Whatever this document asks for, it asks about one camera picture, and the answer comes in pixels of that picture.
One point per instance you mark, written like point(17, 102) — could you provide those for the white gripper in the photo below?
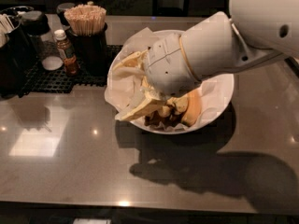
point(166, 67)

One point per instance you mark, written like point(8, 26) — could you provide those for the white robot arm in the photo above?
point(253, 33)

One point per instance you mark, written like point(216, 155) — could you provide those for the white bowl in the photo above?
point(221, 90)

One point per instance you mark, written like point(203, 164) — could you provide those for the small brown sauce bottle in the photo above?
point(67, 53)

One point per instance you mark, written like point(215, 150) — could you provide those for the black cup of stir sticks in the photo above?
point(88, 29)

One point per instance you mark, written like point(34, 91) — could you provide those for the black grid mat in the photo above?
point(40, 80)

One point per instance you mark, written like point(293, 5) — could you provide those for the dark lidded jar behind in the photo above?
point(61, 9)

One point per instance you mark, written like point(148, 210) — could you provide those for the glass sugar dispenser black lid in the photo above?
point(35, 24)

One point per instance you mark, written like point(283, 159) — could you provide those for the black container at left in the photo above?
point(17, 55)

